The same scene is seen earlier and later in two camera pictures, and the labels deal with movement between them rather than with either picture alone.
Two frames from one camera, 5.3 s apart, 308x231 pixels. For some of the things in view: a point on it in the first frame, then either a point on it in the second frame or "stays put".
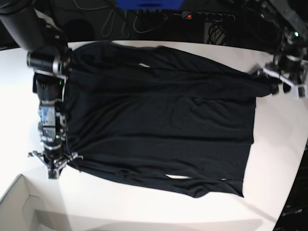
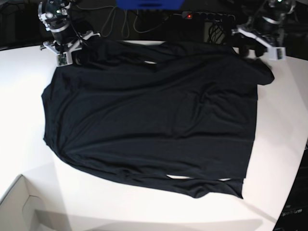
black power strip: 209,16 stays put
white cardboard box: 21,209 stays put
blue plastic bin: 149,5 stays put
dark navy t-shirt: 147,112 stays put
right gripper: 286,87 → 266,31
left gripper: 57,164 → 67,47
